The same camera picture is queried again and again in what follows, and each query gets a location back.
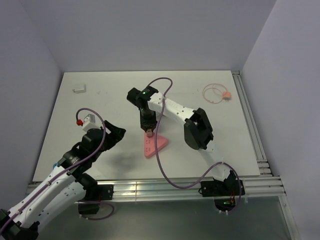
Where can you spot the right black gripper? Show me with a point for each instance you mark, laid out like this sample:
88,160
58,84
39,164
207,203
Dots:
145,123

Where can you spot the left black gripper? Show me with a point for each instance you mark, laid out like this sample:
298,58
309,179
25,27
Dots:
116,134

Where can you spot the pink triangular power strip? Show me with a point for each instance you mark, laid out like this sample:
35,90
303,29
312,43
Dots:
149,149

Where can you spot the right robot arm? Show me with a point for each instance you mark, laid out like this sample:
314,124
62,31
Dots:
197,133

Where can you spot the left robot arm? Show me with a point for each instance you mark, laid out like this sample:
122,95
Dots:
66,184

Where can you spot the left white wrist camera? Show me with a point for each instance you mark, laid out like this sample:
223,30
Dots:
88,123

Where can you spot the white wall charger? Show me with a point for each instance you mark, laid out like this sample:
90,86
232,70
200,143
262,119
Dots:
79,88

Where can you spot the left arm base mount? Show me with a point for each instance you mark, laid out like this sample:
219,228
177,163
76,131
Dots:
95,198

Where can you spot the front aluminium rail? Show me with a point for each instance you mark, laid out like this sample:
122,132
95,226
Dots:
154,190

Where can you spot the aluminium rail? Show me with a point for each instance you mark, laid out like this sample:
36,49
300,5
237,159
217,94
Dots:
154,190
261,158

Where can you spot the orange charger plug on cable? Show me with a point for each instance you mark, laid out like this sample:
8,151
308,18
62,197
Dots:
226,95

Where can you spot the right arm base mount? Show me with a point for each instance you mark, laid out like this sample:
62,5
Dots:
223,192

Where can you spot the right side aluminium rail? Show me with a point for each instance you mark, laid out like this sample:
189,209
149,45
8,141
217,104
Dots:
261,158

